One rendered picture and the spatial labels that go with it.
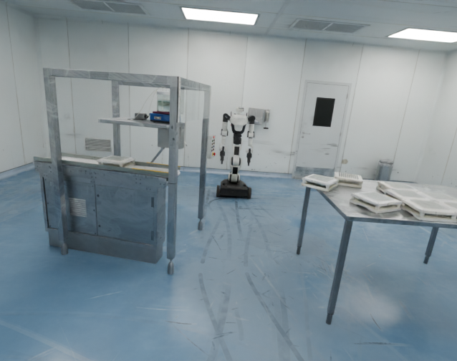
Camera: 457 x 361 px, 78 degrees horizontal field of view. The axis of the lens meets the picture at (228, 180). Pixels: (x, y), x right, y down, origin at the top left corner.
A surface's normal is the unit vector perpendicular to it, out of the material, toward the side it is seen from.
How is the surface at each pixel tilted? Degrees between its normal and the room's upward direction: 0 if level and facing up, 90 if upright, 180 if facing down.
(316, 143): 90
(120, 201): 90
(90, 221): 90
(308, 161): 90
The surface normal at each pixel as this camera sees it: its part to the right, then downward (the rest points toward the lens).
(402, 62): 0.03, 0.27
